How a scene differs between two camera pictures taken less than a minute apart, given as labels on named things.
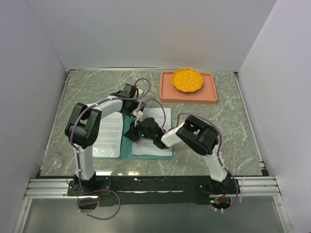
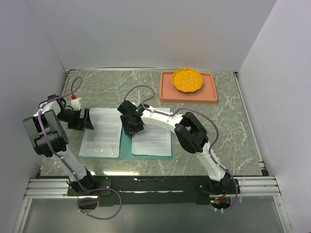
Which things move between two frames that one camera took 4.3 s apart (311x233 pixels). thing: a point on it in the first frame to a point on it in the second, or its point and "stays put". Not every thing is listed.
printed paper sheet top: x=109 y=141 stays put
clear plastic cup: x=49 y=158 stays put
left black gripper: x=136 y=102 to x=84 y=123
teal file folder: x=126 y=151 stays put
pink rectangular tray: x=206 y=94 stays put
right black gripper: x=132 y=134 to x=127 y=128
